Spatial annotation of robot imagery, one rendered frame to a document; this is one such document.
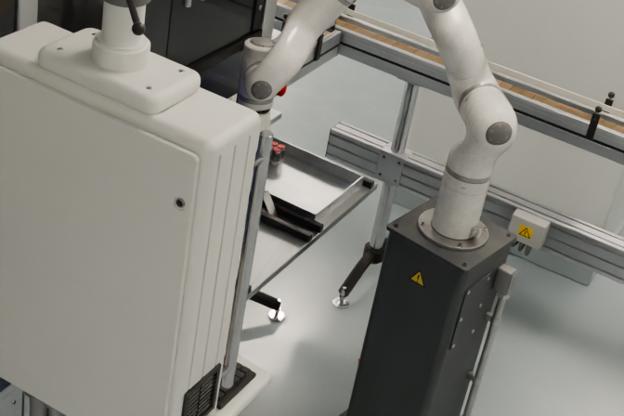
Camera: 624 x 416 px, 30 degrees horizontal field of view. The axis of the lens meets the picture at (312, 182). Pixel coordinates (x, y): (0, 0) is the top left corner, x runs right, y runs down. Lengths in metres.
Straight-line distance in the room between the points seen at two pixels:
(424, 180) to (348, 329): 0.58
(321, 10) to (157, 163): 0.83
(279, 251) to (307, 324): 1.24
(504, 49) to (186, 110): 2.54
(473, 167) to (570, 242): 1.03
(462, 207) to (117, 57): 1.27
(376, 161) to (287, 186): 1.02
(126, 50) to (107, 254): 0.38
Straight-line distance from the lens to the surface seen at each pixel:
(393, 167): 4.05
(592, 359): 4.28
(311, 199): 3.05
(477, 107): 2.84
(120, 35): 1.99
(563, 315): 4.44
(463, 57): 2.78
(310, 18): 2.66
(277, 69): 2.62
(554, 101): 3.77
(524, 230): 3.88
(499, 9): 4.35
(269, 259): 2.80
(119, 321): 2.18
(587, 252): 3.91
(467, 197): 2.98
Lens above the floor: 2.49
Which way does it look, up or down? 31 degrees down
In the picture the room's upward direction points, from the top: 11 degrees clockwise
